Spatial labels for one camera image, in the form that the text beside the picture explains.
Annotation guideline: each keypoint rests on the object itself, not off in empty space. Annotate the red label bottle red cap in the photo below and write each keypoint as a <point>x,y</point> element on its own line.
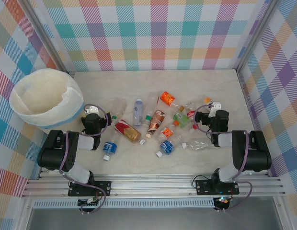
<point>190,114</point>

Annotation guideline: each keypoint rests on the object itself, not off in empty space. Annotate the crushed clear bottle green cap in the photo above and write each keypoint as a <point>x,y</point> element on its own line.
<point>119,107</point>

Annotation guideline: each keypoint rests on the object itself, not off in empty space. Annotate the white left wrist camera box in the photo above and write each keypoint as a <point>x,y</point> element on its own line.
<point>93,110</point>

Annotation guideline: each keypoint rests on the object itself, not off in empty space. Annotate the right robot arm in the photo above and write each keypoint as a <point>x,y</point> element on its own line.
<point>256,153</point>

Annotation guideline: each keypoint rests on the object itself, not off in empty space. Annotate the grey metal shelf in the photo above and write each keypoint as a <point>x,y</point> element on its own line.
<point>148,219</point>

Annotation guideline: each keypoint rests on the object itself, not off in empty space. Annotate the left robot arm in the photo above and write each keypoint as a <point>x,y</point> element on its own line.
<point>52,153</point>

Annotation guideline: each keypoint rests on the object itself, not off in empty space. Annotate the clear bottle orange cap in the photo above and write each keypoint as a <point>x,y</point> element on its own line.
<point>207,100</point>

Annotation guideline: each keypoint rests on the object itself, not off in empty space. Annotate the aluminium frame post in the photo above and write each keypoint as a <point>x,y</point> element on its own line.
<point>50,31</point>

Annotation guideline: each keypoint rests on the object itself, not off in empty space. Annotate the orange label bottle amber cap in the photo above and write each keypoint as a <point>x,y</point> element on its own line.
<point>167,98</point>

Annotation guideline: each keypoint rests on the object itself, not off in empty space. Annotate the red white label amber bottle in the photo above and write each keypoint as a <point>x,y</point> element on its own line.
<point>127,130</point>

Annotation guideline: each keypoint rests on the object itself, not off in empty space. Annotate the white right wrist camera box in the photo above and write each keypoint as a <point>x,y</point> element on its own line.
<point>216,105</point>

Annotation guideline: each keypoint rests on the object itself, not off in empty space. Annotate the left circuit board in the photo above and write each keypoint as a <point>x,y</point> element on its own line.
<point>87,202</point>

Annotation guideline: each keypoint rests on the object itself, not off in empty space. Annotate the clear bottle white cap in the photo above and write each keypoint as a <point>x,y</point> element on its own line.
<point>198,144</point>

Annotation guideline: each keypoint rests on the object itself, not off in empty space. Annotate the green label plastic bottle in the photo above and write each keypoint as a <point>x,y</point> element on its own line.
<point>181,119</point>

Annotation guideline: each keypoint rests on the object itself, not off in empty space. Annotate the circuit board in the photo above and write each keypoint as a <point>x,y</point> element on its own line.
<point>222,201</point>
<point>87,202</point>

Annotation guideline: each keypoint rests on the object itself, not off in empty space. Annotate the right circuit board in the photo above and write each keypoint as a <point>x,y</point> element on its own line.
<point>222,201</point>

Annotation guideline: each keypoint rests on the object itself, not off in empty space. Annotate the tall clear bottle green neck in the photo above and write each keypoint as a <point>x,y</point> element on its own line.
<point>152,103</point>

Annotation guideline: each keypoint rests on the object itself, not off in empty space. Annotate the blue label plastic bottle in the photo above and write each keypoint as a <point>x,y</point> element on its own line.
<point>110,146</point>
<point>167,146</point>

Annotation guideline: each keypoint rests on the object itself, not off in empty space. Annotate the copper label plastic bottle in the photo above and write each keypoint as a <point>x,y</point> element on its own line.
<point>156,121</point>

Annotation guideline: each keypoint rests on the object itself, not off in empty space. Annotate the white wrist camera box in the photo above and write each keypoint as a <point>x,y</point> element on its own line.
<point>216,105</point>
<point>93,110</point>

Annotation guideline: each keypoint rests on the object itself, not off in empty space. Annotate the white bin with blue stripe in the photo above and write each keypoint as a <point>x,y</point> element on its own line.
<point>43,91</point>

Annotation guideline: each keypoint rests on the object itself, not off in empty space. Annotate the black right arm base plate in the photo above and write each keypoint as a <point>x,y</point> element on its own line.
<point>203,188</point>

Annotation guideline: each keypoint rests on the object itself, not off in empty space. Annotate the purple tinted plastic bottle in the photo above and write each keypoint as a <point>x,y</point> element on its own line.
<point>138,112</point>

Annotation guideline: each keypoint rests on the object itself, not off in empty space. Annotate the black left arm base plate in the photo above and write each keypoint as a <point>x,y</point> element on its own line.
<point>103,188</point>

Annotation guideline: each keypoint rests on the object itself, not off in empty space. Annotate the aluminium mounting rail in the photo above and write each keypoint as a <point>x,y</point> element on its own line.
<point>151,185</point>

